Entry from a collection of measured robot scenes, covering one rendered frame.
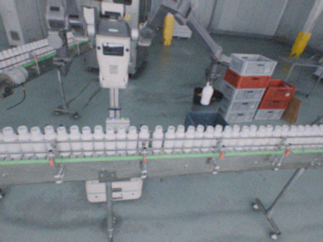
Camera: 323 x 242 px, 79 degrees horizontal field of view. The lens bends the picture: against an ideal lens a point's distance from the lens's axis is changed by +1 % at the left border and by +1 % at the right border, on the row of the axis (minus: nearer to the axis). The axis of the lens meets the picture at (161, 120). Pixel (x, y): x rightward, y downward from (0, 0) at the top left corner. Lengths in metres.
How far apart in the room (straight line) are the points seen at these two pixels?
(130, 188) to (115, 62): 1.15
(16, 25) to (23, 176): 5.79
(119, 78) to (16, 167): 0.85
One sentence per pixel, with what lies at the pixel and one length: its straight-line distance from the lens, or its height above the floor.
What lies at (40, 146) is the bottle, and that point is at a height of 1.07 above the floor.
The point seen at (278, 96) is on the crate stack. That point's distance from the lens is 4.10.
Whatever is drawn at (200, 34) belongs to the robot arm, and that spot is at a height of 1.63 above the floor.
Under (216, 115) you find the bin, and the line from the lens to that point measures 1.86.
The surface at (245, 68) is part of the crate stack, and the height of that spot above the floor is 1.00.
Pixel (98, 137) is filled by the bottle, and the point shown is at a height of 1.12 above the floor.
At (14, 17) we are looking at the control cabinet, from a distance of 6.79.
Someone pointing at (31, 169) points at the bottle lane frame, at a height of 0.93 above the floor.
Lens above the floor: 1.79
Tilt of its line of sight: 33 degrees down
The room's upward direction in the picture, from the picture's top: 8 degrees clockwise
